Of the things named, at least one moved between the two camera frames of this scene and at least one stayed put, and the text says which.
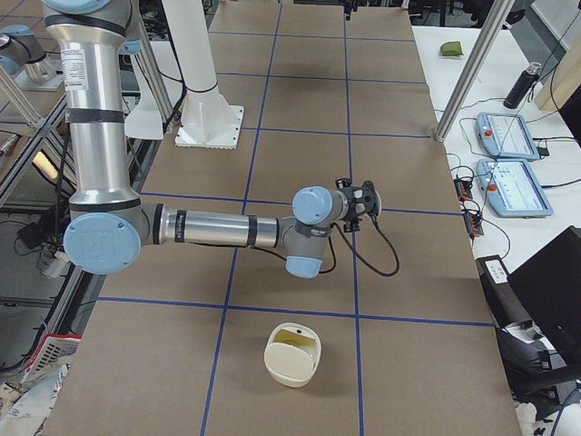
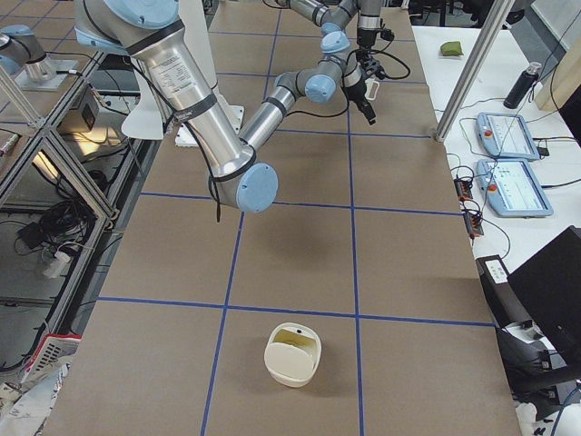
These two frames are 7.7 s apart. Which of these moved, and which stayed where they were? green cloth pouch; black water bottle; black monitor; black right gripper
Moved: black right gripper
Stayed: black monitor; black water bottle; green cloth pouch
